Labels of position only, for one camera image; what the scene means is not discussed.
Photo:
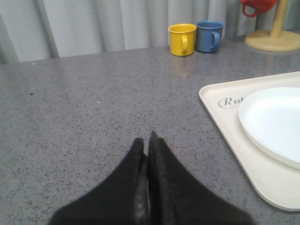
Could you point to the grey curtain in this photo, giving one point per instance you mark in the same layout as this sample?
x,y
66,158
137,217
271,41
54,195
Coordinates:
x,y
43,29

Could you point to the wooden mug tree stand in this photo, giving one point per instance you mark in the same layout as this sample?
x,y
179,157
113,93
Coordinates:
x,y
276,39

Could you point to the cream rabbit serving tray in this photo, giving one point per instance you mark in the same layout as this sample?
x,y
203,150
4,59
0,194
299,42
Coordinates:
x,y
276,183

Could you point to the yellow mug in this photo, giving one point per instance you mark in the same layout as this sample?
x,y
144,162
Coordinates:
x,y
182,39

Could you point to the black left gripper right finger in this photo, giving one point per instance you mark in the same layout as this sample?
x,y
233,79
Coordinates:
x,y
177,198

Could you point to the red mug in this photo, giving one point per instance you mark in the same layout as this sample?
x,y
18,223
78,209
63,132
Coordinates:
x,y
259,6

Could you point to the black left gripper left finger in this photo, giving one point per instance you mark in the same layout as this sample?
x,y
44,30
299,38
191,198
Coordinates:
x,y
121,199

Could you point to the white round plate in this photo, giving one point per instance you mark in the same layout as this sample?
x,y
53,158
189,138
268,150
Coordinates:
x,y
271,120

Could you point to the blue mug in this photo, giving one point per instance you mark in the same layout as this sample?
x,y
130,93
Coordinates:
x,y
208,36

